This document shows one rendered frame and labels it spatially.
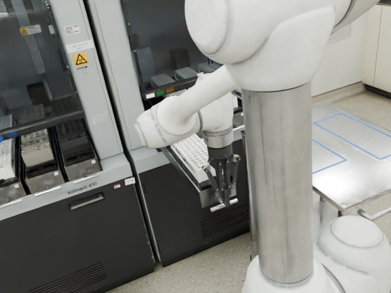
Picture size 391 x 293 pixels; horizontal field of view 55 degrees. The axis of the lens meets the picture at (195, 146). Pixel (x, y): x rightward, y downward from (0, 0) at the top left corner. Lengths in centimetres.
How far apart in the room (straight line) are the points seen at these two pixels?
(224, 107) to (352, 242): 46
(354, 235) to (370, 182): 44
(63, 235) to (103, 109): 58
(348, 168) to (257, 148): 79
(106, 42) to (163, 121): 70
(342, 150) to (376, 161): 12
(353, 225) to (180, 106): 46
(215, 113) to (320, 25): 56
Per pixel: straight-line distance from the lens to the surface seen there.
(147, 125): 94
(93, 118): 163
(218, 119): 102
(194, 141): 143
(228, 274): 206
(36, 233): 177
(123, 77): 160
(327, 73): 369
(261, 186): 60
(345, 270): 85
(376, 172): 132
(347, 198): 120
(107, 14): 154
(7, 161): 169
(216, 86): 81
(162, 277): 211
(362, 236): 86
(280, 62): 48
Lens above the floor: 156
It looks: 30 degrees down
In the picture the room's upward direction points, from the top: 9 degrees counter-clockwise
